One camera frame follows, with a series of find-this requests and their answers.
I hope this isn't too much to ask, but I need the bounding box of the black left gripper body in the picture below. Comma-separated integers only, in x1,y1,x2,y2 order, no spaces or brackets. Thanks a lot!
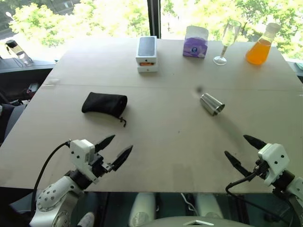
89,152,114,180

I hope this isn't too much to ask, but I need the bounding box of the thin white cable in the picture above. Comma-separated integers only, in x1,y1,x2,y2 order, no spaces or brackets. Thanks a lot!
180,193,196,212

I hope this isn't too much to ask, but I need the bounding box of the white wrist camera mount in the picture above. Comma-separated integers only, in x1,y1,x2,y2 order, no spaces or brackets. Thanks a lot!
257,143,290,186
69,139,100,185

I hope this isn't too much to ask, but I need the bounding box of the clear champagne glass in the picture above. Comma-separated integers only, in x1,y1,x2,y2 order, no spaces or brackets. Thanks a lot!
213,20,242,66

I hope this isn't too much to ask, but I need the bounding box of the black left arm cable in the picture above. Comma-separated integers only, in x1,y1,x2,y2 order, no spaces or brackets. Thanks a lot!
31,140,72,213

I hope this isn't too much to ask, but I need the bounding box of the white phone box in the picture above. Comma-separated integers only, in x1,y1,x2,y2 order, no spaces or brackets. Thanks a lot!
135,35,160,74

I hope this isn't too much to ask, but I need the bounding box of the white shoe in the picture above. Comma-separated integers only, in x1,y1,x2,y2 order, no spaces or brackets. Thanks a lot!
77,211,96,227

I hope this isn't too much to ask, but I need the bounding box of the white rounded robot leg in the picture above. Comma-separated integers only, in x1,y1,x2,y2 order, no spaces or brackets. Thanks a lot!
129,192,157,227
196,193,224,219

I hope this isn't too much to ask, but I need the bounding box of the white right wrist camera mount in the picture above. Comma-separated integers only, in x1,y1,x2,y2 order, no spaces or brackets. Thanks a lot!
257,143,290,186

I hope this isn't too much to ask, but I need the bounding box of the black fabric pouch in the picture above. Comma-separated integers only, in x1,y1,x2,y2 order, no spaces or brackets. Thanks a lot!
81,91,128,128

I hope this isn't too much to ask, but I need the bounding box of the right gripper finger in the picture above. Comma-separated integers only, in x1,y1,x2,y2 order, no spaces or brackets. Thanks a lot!
224,150,252,178
243,134,267,150

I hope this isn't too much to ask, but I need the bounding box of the clear bottle with black cap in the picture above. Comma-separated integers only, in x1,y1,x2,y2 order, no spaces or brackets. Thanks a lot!
5,39,34,66

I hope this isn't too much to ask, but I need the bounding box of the grey rounded robot torso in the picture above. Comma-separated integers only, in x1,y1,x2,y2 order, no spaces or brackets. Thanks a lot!
148,216,242,227

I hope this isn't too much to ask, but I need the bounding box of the flask with orange liquid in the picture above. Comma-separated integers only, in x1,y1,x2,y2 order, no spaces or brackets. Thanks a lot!
245,22,282,66

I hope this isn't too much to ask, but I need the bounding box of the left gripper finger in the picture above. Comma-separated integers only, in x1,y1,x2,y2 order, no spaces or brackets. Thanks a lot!
94,134,116,152
110,145,134,172

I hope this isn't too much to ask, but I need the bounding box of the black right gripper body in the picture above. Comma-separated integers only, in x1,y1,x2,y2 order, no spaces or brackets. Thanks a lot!
254,159,270,180

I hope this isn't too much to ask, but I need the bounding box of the black window frame post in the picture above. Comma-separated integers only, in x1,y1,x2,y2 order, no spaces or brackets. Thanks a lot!
146,0,162,40

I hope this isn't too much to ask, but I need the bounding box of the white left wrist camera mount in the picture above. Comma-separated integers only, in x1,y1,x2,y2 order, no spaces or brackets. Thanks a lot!
69,139,100,185

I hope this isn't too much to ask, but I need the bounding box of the stainless steel cup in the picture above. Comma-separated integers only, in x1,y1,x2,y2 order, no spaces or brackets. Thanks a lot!
199,93,226,118

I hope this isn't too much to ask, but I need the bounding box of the purple tissue box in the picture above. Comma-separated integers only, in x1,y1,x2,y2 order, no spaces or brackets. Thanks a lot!
182,25,209,59

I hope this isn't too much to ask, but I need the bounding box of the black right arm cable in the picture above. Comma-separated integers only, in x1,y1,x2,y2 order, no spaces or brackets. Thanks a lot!
225,172,293,227

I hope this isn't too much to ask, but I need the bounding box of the dark seat beside table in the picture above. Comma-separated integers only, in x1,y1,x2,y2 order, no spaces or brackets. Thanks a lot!
0,57,56,145

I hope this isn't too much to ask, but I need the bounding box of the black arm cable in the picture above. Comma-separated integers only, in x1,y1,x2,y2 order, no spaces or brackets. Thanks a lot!
31,140,72,213
225,172,293,227

